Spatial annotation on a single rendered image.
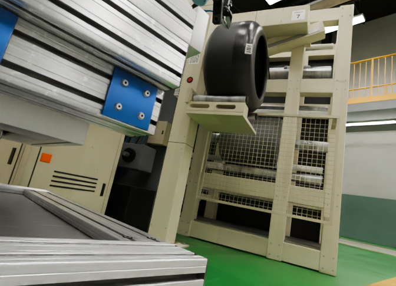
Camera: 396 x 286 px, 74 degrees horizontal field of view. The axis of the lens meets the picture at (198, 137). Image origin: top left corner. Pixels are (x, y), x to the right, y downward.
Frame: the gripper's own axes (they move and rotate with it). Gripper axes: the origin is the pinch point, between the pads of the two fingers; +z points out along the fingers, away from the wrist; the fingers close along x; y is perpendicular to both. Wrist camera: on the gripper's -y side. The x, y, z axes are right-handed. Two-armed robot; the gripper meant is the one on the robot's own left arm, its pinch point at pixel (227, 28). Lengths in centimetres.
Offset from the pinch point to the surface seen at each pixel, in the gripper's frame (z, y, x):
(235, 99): 24.8, -30.1, -4.0
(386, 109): 497, 230, -174
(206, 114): 23.8, -40.6, 11.3
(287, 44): 65, 43, -21
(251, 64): 16.9, -11.8, -12.0
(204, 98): 24.6, -29.8, 15.4
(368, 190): 899, 148, -206
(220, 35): 8.2, 2.9, 7.5
